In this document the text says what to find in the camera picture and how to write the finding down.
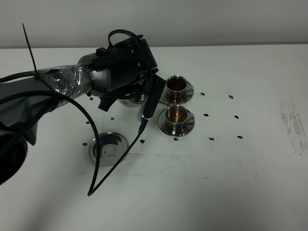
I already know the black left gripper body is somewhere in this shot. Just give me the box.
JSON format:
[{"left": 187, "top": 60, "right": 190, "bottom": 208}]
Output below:
[{"left": 98, "top": 64, "right": 158, "bottom": 101}]

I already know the black zip tie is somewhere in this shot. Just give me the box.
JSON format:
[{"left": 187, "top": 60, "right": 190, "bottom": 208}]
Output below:
[{"left": 22, "top": 23, "right": 38, "bottom": 76}]

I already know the far stainless steel teacup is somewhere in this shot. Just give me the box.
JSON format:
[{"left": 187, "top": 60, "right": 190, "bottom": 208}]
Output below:
[{"left": 166, "top": 75, "right": 193, "bottom": 97}]

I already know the stainless steel teapot tray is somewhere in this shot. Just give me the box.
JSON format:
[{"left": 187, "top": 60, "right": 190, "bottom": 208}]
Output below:
[{"left": 99, "top": 131, "right": 129, "bottom": 167}]

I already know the near stainless steel teacup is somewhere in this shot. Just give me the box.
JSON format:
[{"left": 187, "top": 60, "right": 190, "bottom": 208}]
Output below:
[{"left": 165, "top": 105, "right": 194, "bottom": 128}]

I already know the stainless steel teacup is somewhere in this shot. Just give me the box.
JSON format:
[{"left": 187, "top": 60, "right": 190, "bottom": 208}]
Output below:
[
  {"left": 166, "top": 75, "right": 193, "bottom": 97},
  {"left": 165, "top": 105, "right": 194, "bottom": 128}
]

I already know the stainless steel saucer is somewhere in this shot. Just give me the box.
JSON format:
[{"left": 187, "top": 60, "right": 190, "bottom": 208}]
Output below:
[
  {"left": 158, "top": 105, "right": 195, "bottom": 137},
  {"left": 160, "top": 75, "right": 194, "bottom": 104}
]

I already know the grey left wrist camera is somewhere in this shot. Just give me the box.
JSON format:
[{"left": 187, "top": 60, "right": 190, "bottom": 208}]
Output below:
[{"left": 137, "top": 74, "right": 166, "bottom": 122}]

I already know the near stainless steel saucer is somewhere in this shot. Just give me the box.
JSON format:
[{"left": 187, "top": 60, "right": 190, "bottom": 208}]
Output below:
[{"left": 158, "top": 105, "right": 195, "bottom": 137}]

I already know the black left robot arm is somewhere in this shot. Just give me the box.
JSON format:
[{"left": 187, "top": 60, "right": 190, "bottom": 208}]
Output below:
[{"left": 0, "top": 36, "right": 165, "bottom": 182}]

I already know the far stainless steel saucer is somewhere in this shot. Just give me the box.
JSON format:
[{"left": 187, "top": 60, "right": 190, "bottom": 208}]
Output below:
[{"left": 160, "top": 75, "right": 194, "bottom": 104}]

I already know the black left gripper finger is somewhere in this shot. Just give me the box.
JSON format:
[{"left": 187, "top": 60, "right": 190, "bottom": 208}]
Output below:
[{"left": 98, "top": 95, "right": 116, "bottom": 111}]

